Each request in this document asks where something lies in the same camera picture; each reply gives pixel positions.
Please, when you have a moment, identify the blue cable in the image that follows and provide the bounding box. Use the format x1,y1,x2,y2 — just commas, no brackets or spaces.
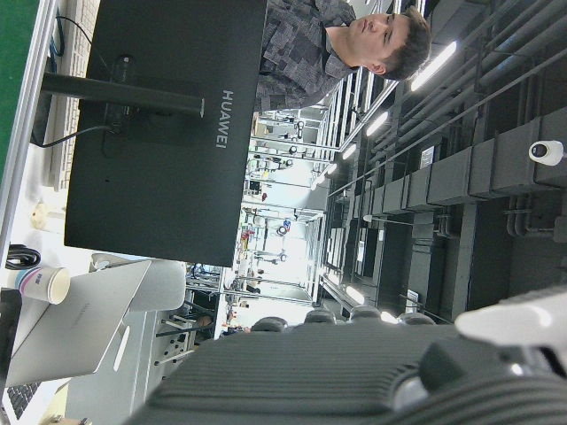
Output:
46,8,66,74

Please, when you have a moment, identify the black monitor cable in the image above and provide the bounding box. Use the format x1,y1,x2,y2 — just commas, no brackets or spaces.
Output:
29,123,120,150

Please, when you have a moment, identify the black monitor stand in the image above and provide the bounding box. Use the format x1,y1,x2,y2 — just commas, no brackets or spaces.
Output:
29,72,206,147

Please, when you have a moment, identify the black ceiling air duct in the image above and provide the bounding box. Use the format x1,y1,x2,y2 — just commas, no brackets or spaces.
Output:
370,105,567,216

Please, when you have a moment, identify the black coiled cable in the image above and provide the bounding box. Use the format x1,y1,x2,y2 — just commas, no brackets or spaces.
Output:
4,243,42,270

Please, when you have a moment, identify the dark ribbed right robot hand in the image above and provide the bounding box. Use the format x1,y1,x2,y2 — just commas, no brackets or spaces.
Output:
128,285,567,425

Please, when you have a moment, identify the small cream plastic object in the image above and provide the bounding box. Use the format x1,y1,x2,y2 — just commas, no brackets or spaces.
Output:
29,201,66,229

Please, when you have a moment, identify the black box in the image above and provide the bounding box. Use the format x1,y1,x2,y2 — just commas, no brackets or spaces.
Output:
0,287,23,382

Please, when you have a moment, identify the white security camera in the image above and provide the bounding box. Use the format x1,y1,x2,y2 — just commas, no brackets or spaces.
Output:
528,139,564,167

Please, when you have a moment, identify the white keyboard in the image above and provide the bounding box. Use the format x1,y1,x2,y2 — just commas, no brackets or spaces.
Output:
46,0,101,192

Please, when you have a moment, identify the green board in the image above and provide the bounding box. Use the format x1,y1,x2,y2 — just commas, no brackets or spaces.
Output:
0,0,42,182

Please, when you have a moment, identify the long ceiling light strip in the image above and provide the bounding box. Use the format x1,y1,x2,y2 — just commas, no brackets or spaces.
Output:
410,41,458,93

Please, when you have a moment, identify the silver laptop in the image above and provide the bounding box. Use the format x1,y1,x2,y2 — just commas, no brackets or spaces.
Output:
0,259,152,421

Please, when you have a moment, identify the white paper cup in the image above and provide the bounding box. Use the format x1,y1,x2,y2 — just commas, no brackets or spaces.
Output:
4,266,72,305

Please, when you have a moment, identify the black Huawei monitor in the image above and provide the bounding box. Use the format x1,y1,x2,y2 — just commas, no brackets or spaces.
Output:
64,0,269,269

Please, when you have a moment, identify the aluminium frame rail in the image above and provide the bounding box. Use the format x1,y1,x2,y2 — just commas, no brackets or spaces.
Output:
0,0,58,249

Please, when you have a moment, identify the man in patterned grey shirt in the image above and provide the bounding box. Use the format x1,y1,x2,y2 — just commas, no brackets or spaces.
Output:
254,0,433,114

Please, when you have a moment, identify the white cabinet with slot handle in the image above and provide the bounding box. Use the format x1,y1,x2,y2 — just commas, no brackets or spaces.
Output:
64,309,196,425

